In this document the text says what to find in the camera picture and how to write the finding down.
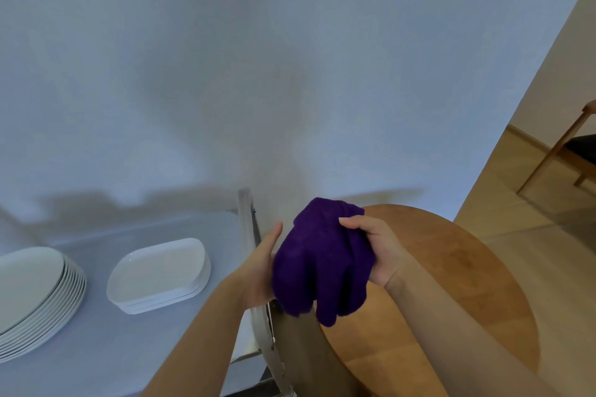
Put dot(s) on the person's left hand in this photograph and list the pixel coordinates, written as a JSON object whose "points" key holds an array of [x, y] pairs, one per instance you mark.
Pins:
{"points": [[258, 275]]}

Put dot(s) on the person's right hand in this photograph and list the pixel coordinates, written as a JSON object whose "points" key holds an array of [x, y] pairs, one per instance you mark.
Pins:
{"points": [[386, 252]]}

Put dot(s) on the purple cleaning cloth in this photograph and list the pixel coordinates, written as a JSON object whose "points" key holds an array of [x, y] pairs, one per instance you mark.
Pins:
{"points": [[321, 262]]}

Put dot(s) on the stack of white rectangular plates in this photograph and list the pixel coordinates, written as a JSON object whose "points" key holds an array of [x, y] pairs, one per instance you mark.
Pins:
{"points": [[158, 271]]}

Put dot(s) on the steel three-tier cart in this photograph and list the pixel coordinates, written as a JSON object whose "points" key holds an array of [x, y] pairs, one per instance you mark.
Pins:
{"points": [[116, 345]]}

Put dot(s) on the stack of white round plates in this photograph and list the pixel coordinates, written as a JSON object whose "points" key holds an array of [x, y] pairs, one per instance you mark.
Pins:
{"points": [[28, 285]]}

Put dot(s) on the person's left forearm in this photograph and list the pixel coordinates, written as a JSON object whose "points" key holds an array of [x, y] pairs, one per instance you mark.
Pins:
{"points": [[200, 345]]}

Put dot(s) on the person's right forearm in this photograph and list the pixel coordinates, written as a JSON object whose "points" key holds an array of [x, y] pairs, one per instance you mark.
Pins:
{"points": [[465, 345]]}

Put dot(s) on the round wooden side table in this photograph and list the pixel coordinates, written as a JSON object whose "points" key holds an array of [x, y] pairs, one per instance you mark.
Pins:
{"points": [[465, 271]]}

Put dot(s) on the wooden armchair black cushion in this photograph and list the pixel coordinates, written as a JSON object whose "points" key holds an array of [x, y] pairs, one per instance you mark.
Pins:
{"points": [[582, 145]]}

